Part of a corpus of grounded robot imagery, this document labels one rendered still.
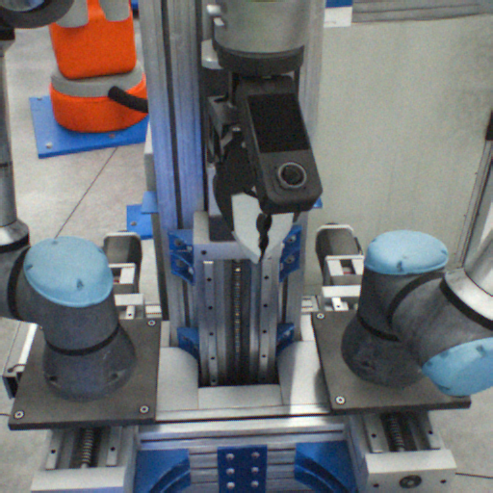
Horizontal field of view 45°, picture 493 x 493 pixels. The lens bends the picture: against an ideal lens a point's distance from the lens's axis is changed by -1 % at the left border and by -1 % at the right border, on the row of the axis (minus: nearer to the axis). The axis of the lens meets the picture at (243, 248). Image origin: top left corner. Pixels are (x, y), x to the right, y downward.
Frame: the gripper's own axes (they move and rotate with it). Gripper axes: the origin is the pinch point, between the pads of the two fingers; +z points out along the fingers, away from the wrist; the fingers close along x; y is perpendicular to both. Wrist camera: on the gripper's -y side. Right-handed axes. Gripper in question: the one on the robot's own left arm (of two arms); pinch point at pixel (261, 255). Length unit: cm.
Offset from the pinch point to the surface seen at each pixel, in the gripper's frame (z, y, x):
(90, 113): 126, 327, 17
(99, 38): 81, 333, 5
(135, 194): 144, 251, -2
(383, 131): 56, 127, -82
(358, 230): 97, 127, -78
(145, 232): 141, 207, -2
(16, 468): 144, 85, 57
